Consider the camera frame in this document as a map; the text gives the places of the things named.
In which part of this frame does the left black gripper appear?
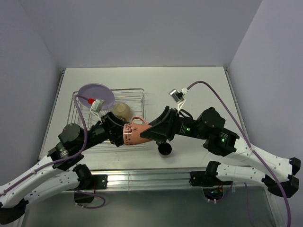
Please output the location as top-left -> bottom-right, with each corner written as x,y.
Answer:
77,111 -> 140,151

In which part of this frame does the white bowl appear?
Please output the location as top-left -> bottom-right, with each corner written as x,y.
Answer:
111,103 -> 132,121

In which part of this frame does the black mug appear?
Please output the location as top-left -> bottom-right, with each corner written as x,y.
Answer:
156,142 -> 172,156

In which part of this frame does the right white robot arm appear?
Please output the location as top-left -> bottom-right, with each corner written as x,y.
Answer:
140,107 -> 301,198

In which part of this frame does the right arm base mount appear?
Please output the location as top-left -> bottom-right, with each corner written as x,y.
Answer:
189,170 -> 233,204

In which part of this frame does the wire dish rack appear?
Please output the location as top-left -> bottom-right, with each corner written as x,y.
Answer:
67,88 -> 147,153

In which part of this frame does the purple plate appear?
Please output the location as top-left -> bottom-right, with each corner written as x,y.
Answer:
77,83 -> 115,110

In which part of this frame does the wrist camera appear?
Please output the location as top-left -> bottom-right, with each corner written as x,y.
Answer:
169,87 -> 188,112
88,98 -> 105,121

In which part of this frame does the pink mug white inside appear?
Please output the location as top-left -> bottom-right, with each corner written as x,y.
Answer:
123,116 -> 151,146

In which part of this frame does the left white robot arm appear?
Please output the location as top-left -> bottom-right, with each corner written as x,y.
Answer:
0,112 -> 127,225

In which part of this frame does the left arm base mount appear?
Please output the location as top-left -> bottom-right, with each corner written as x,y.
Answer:
74,175 -> 108,209

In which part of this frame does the aluminium rail frame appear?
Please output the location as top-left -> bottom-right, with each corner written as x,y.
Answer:
23,166 -> 272,192

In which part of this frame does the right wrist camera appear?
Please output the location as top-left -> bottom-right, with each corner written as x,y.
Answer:
169,87 -> 188,112

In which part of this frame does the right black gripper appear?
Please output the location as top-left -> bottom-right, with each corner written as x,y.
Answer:
140,105 -> 208,142

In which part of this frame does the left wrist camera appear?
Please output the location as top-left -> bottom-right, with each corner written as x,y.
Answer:
88,98 -> 105,121

